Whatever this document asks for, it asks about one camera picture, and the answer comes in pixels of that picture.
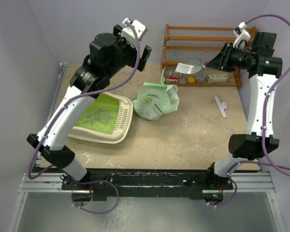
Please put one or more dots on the green cat litter bag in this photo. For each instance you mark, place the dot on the green cat litter bag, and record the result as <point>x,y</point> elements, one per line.
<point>155,100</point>

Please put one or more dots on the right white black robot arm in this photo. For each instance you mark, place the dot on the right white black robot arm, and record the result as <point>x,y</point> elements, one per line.
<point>263,71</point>

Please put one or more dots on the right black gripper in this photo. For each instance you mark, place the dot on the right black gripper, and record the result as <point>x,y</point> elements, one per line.
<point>222,61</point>

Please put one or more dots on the yellow grey tape measure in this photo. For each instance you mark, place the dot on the yellow grey tape measure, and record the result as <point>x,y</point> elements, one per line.
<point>190,80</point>

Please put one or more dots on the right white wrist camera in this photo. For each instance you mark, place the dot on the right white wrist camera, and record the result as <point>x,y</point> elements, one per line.
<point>242,36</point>

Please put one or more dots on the clear plastic cup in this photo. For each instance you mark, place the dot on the clear plastic cup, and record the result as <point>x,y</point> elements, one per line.
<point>201,78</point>

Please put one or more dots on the beige litter box green liner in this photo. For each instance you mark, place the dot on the beige litter box green liner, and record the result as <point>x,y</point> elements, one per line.
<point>107,120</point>

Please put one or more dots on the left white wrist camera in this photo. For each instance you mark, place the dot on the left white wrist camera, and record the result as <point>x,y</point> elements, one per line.
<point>128,34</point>

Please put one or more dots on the white bag clip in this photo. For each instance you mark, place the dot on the white bag clip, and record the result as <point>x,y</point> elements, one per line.
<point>222,106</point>

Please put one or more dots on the aluminium frame rail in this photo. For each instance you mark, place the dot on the aluminium frame rail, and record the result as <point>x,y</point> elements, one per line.
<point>51,183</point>

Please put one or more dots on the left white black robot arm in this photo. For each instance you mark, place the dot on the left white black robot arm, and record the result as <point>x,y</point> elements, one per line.
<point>108,54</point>

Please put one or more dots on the green white carton box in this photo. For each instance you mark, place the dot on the green white carton box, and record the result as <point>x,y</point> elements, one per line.
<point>217,78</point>

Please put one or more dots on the wooden shoe rack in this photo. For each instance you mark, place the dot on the wooden shoe rack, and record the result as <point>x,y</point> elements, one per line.
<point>209,39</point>

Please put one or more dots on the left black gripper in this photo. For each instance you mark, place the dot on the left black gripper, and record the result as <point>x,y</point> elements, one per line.
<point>122,42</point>

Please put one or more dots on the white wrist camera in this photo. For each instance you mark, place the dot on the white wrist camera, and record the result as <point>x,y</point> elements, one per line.
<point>128,34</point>
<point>242,36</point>

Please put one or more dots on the silver metal scoop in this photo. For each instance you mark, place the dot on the silver metal scoop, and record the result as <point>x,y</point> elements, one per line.
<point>190,66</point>

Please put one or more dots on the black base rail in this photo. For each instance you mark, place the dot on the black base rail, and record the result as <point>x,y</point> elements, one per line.
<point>192,184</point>

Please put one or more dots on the red white small box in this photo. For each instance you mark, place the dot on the red white small box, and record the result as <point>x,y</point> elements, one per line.
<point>171,80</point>

